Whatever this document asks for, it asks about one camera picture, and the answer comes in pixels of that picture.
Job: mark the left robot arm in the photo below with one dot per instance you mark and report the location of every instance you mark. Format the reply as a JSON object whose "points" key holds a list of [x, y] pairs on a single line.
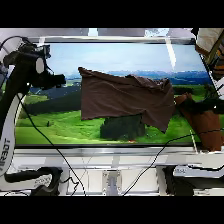
{"points": [[16, 83]]}

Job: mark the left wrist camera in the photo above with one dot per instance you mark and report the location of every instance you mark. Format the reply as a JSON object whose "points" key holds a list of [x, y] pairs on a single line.
{"points": [[42, 51]]}

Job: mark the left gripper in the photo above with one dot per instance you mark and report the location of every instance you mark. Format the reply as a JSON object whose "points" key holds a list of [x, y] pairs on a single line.
{"points": [[50, 81]]}

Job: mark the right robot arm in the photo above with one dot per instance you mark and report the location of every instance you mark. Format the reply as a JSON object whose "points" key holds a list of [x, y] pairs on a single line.
{"points": [[200, 180]]}

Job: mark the brown T-shirt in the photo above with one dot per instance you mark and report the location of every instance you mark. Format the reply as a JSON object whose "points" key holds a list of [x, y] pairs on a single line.
{"points": [[126, 96]]}

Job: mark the silver frame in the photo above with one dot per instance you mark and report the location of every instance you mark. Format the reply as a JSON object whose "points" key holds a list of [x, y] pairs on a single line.
{"points": [[110, 160]]}

